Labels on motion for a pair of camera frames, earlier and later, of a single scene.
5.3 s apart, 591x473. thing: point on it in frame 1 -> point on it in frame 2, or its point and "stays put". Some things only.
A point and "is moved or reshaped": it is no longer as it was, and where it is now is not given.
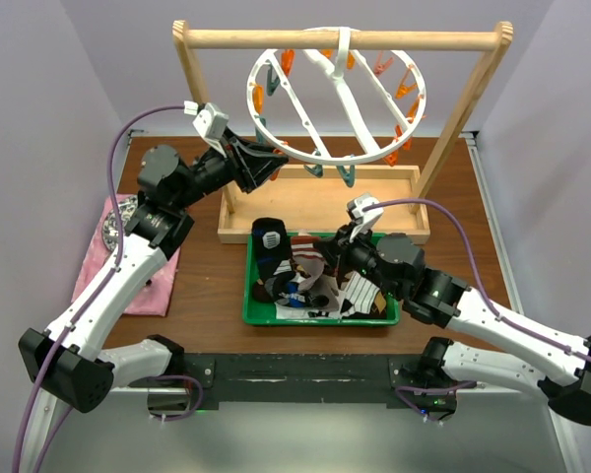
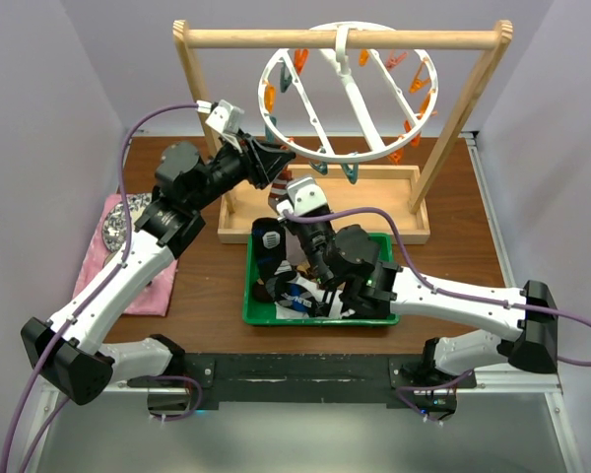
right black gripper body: (359, 253) -> (313, 236)
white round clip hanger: (340, 105) is moved or reshaped
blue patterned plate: (110, 234) stays put
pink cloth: (154, 300) stays put
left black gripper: (250, 171) stays put
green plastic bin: (262, 314) stays put
